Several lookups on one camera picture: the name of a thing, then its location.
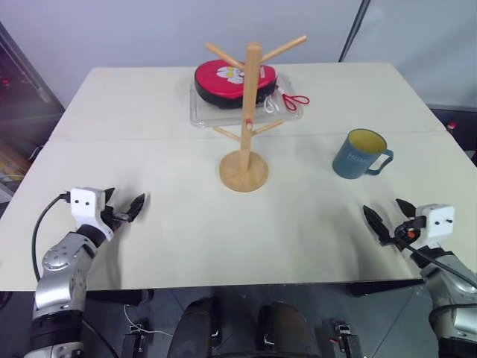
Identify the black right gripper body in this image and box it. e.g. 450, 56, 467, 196
388, 215, 427, 251

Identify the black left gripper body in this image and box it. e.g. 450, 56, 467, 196
99, 204, 130, 231

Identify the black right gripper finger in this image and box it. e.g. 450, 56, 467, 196
362, 204, 393, 246
395, 198, 417, 219

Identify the wooden mug tree stand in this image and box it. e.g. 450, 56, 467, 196
204, 34, 309, 192

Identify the blue mug yellow inside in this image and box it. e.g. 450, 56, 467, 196
332, 128, 395, 181

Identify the dark machine with red button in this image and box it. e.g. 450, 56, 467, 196
427, 105, 477, 168

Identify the clear plastic tray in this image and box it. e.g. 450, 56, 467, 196
189, 72, 305, 130

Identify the dark glass cabinet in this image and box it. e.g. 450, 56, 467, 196
0, 20, 67, 195

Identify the dark rounded shape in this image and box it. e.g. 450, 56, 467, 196
171, 297, 221, 358
256, 301, 318, 358

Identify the red and black pouch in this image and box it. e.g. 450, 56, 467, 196
193, 60, 280, 110

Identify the black slanted pole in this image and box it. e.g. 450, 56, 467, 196
337, 0, 373, 63

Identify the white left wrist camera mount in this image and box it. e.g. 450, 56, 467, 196
69, 187, 115, 242

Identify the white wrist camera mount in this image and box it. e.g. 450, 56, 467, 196
414, 203, 456, 250
69, 187, 115, 242

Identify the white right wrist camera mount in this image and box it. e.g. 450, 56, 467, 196
414, 203, 456, 250

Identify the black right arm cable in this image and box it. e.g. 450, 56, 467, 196
394, 222, 477, 290

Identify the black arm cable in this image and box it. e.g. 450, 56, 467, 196
31, 191, 72, 281
394, 222, 477, 290

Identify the black table frame bar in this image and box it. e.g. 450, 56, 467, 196
345, 278, 426, 298
84, 288, 154, 307

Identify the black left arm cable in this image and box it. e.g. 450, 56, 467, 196
31, 191, 72, 281

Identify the thin white floor cable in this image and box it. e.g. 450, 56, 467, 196
123, 304, 174, 337

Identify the black floor bracket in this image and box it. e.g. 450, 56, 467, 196
121, 319, 151, 358
329, 319, 361, 358

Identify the red cord loop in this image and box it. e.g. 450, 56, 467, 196
280, 92, 312, 112

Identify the white cord loop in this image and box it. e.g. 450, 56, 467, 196
263, 94, 283, 115

